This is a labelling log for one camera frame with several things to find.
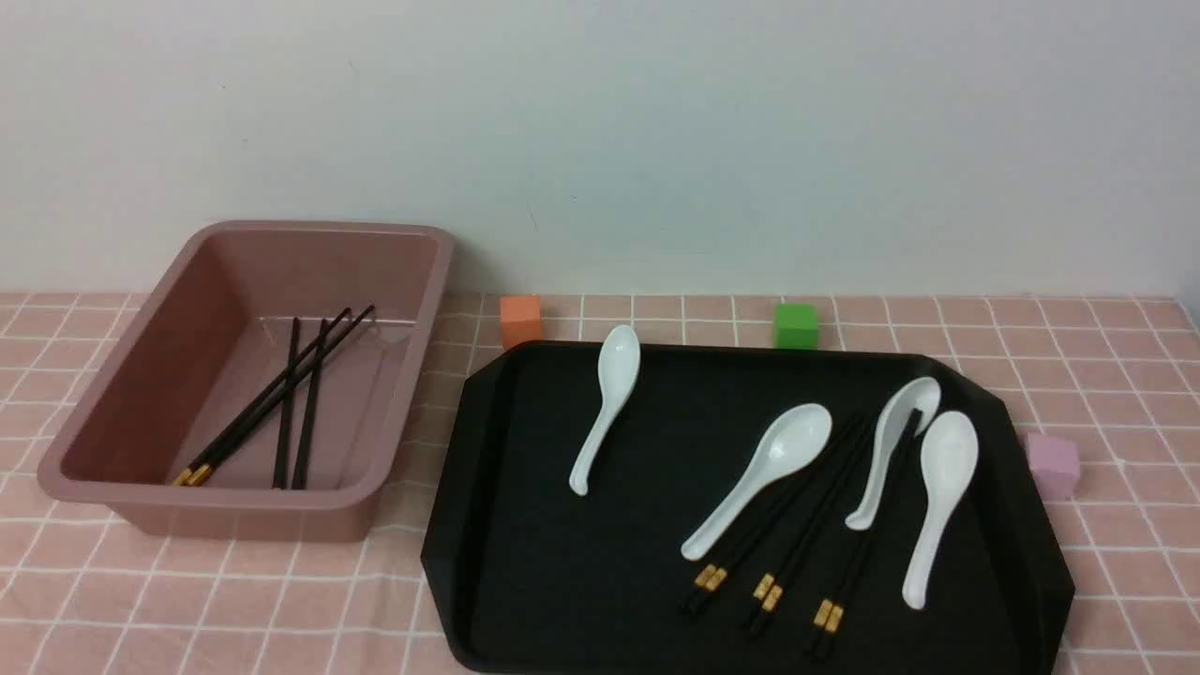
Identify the pink cube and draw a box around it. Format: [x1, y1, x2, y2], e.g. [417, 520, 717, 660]
[1022, 434, 1081, 503]

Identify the brown plastic bin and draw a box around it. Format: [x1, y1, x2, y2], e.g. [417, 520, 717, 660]
[36, 221, 455, 542]

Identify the gold-tipped chopstick in bin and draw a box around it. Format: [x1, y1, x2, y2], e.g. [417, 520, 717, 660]
[172, 305, 376, 486]
[172, 307, 352, 486]

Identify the gold-banded chopstick pair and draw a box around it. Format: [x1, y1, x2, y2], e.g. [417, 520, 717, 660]
[679, 411, 864, 616]
[745, 426, 872, 640]
[805, 411, 920, 663]

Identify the green cube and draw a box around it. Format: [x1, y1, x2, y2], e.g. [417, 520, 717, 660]
[772, 303, 821, 350]

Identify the orange cube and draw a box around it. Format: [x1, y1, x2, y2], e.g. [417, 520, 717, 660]
[499, 295, 544, 350]

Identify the pink checkered tablecloth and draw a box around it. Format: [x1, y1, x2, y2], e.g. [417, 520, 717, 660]
[1, 291, 1199, 674]

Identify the black serving tray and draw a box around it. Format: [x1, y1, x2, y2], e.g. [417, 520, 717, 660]
[421, 341, 1076, 674]

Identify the plain black chopstick in bin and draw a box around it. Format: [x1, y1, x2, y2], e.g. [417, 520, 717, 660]
[274, 317, 301, 490]

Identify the white spoon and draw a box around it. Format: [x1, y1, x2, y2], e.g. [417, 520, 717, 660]
[679, 404, 833, 563]
[568, 324, 641, 497]
[902, 411, 979, 610]
[845, 376, 941, 533]

